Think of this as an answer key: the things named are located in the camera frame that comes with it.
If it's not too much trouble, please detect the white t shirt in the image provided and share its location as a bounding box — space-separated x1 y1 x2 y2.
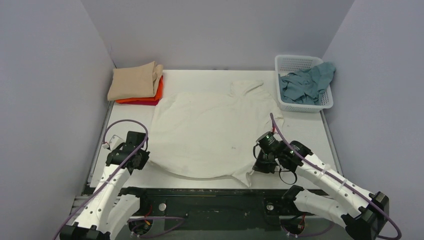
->
148 80 284 187

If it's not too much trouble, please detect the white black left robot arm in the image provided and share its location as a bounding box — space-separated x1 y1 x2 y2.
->
58 131 150 240

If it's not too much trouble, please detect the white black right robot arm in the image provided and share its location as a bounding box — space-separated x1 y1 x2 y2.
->
253 131 389 240

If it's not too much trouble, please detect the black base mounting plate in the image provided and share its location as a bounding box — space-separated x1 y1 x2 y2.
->
118 187 312 237

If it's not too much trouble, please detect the crimson folded t shirt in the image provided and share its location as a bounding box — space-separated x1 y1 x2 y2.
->
116 100 159 106

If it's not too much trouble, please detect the teal crumpled t shirt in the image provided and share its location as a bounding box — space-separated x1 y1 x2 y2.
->
278 62 336 106

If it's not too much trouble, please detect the orange folded t shirt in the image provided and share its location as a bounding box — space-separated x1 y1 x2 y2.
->
114 75 165 104

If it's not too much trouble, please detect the beige folded t shirt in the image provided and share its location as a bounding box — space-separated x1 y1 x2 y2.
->
107 61 164 101

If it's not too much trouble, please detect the white plastic basket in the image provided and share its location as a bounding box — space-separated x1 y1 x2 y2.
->
274 54 336 113

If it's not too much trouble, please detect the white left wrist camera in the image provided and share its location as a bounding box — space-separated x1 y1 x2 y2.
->
101 134 125 151

